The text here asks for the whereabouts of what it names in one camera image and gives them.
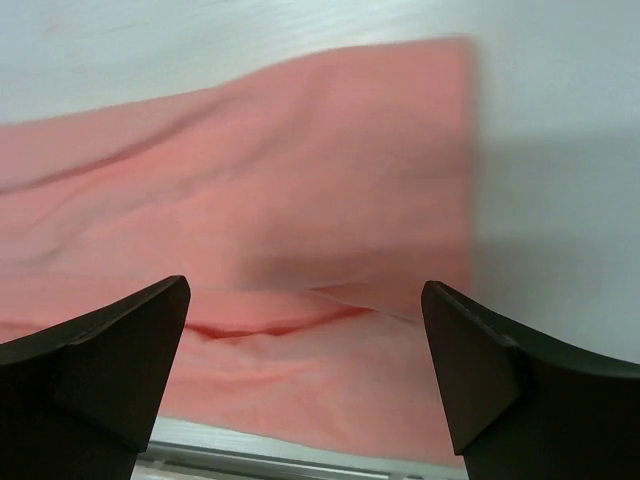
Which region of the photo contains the pink polo shirt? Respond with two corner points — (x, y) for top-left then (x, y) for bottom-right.
(1, 38), (474, 466)

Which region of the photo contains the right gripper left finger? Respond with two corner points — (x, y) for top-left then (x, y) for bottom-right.
(1, 275), (191, 480)

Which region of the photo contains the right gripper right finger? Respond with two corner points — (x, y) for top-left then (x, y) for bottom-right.
(421, 281), (639, 480)

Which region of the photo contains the aluminium table rail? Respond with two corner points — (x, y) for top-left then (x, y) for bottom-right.
(131, 417), (467, 479)

